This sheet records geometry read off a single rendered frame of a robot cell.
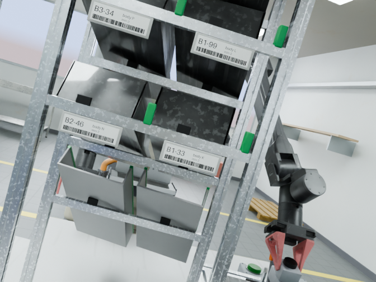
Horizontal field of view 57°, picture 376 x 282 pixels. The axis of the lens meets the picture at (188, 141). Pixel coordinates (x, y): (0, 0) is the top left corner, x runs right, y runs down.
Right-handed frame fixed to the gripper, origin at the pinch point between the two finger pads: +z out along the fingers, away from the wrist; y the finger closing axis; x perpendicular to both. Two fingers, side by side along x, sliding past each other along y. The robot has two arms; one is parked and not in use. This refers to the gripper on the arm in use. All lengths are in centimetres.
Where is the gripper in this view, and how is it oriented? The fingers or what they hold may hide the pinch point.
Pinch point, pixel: (287, 268)
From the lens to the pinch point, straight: 83.4
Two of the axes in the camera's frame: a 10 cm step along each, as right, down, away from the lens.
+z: -2.0, 8.1, -5.5
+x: -2.1, 5.1, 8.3
